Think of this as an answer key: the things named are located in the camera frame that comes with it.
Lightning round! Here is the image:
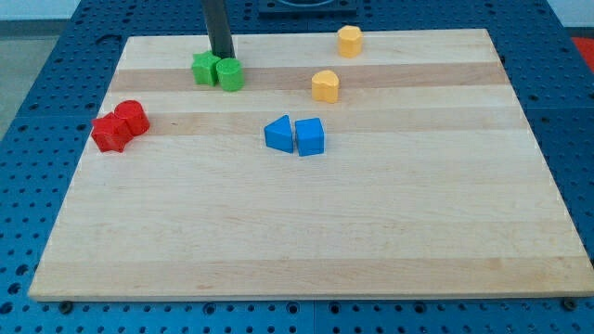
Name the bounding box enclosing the red cylinder block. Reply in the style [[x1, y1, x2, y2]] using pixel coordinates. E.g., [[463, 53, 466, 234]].
[[113, 100, 150, 136]]

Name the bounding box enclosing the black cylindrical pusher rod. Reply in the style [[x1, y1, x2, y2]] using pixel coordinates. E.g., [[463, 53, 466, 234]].
[[200, 0, 235, 58]]

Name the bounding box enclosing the yellow hexagon block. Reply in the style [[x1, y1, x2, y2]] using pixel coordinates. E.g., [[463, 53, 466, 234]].
[[337, 25, 364, 58]]

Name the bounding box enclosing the red object at right edge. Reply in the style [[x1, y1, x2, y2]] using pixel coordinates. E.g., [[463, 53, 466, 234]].
[[572, 37, 594, 71]]

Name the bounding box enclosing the blue triangle block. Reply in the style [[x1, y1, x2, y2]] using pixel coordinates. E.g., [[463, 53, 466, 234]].
[[264, 115, 293, 153]]

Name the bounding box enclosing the green cylinder block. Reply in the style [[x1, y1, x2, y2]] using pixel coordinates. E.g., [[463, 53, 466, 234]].
[[215, 58, 244, 92]]

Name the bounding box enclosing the red star block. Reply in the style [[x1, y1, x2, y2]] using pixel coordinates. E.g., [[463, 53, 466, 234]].
[[91, 112, 134, 153]]

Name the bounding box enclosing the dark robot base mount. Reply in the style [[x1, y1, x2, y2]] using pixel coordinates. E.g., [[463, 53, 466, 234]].
[[257, 0, 359, 18]]

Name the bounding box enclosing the yellow heart block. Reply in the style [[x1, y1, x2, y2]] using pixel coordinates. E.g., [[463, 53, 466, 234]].
[[311, 70, 340, 103]]

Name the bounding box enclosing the blue cube block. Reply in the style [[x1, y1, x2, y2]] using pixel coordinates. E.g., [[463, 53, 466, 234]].
[[295, 118, 325, 156]]

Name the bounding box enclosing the green star block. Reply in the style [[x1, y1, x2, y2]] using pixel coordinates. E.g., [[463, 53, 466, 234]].
[[191, 51, 221, 86]]

